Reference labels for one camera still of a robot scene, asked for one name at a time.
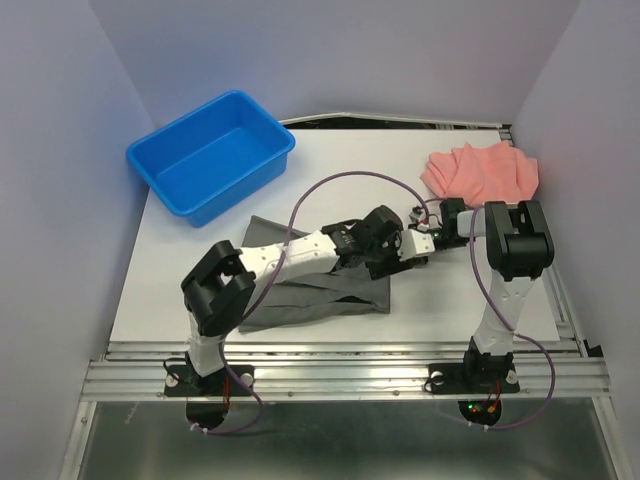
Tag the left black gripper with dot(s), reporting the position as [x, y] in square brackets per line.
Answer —
[392, 263]

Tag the grey skirt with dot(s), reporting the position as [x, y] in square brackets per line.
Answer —
[316, 297]

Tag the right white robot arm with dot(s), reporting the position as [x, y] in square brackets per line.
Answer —
[519, 247]

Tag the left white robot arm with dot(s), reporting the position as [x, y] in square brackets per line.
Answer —
[220, 290]

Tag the pink folded skirt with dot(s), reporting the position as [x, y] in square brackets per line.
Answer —
[499, 172]

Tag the blue plastic bin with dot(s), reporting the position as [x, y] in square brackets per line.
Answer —
[207, 161]

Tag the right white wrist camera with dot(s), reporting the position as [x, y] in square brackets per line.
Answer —
[419, 219]

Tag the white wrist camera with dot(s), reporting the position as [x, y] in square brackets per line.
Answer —
[419, 219]
[415, 244]

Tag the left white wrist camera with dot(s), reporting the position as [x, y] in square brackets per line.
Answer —
[415, 244]

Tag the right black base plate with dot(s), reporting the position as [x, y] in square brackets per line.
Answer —
[451, 379]

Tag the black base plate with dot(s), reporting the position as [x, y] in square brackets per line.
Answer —
[451, 379]
[181, 381]

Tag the aluminium rail frame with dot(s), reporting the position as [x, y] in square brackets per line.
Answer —
[347, 398]

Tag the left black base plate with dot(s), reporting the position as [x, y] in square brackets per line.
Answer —
[181, 381]

